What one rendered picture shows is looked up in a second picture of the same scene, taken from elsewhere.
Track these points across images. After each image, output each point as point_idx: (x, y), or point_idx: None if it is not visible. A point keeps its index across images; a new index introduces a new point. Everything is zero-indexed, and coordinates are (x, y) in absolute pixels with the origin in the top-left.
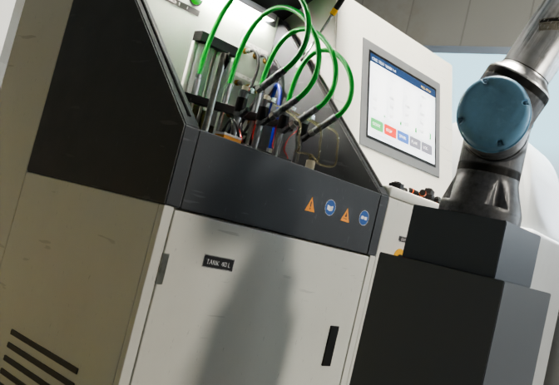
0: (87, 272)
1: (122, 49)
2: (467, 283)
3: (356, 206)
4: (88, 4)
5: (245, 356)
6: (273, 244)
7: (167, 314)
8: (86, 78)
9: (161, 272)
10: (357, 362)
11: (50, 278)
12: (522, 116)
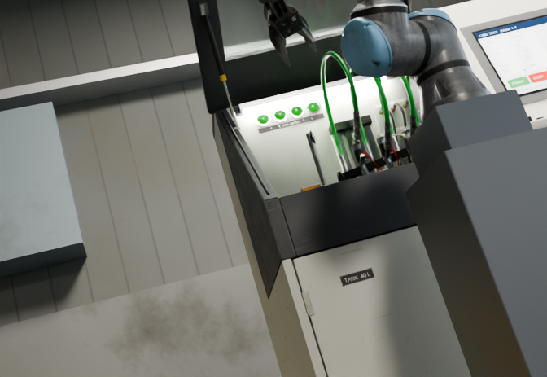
0: (294, 338)
1: (244, 181)
2: (435, 170)
3: None
4: (233, 168)
5: (436, 335)
6: (403, 238)
7: (334, 333)
8: (249, 215)
9: (308, 306)
10: (439, 282)
11: (294, 359)
12: (369, 36)
